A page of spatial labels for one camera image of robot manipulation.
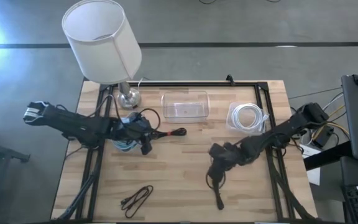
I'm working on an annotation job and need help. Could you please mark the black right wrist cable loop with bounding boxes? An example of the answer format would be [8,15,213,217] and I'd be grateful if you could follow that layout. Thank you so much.
[206,169,227,191]

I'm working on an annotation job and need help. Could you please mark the black floor stand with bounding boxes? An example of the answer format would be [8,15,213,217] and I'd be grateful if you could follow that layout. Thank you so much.
[0,123,31,164]

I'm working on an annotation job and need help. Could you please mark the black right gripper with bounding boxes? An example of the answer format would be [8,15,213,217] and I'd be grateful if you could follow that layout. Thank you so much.
[208,141,248,187]

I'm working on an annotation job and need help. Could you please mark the black left wrist cable loop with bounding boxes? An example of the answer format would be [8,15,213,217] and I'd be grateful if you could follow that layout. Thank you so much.
[136,107,162,132]

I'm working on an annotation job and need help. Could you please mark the white paper sheet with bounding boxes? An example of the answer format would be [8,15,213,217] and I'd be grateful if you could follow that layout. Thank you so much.
[301,144,322,187]

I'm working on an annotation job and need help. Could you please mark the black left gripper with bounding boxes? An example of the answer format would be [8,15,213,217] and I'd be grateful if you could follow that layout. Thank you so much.
[112,116,154,156]

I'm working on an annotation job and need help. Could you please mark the black power box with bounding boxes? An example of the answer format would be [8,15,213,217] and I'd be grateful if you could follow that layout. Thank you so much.
[310,125,336,149]

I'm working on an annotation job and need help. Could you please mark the black stand beam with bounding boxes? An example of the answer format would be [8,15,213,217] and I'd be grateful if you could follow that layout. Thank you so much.
[303,141,353,172]

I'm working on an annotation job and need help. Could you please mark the clear plastic bin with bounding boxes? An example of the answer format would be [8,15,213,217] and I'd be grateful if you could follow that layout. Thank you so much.
[160,90,211,124]

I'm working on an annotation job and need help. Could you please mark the white shade silver table lamp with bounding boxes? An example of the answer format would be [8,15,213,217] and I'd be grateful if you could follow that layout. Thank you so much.
[61,0,143,110]

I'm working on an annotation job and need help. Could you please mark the black aluminium table frame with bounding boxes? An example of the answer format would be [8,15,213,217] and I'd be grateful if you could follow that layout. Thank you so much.
[54,81,316,223]

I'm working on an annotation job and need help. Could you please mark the black cable with red tie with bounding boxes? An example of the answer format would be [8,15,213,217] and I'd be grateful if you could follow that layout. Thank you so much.
[150,127,188,140]

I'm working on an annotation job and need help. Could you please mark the thin black cable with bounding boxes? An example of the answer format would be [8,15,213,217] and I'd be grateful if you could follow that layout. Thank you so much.
[120,185,155,219]

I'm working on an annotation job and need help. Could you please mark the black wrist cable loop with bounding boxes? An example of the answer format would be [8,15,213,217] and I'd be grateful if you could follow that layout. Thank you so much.
[206,169,227,191]
[136,107,162,132]

